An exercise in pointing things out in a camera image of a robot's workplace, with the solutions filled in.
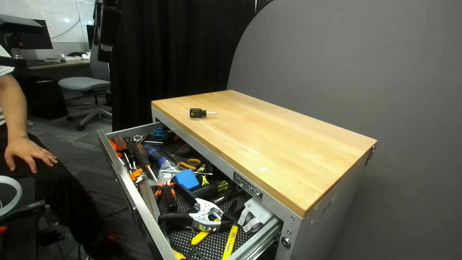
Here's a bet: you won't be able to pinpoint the yellow handled pliers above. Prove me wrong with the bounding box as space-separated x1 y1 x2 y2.
191 223 233 246

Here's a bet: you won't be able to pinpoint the grey tool cabinet wooden top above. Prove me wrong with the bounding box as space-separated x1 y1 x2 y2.
152 90 377 260

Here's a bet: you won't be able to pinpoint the person's bare hand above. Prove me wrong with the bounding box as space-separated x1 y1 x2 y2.
4 138 58 174

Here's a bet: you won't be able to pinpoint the black computer monitor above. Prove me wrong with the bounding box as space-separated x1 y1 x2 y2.
0 15 52 51

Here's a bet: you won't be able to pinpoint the orange handled scissors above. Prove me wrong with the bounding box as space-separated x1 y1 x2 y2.
178 158 202 171

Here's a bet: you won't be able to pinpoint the white tube ring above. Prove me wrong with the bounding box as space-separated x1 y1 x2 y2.
0 175 25 219

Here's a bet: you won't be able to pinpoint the person's bare forearm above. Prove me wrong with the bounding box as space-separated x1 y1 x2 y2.
0 76 28 142

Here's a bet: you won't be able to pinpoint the stubby black screwdriver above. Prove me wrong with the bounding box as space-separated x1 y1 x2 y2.
189 109 218 119

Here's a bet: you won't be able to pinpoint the tool drawer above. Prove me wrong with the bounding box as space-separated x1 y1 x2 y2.
98 123 280 260

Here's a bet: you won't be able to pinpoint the blue handled screwdriver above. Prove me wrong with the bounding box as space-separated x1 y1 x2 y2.
144 146 169 168

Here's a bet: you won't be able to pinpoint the orange black screwdriver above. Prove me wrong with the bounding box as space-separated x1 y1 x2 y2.
136 144 157 183

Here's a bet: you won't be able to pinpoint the black curtain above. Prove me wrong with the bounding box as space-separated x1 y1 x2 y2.
111 0 256 131

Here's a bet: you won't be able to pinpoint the grey office chair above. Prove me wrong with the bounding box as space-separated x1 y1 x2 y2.
58 44 113 131

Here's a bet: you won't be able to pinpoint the dark office desk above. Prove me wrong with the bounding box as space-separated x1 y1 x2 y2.
15 60 90 120

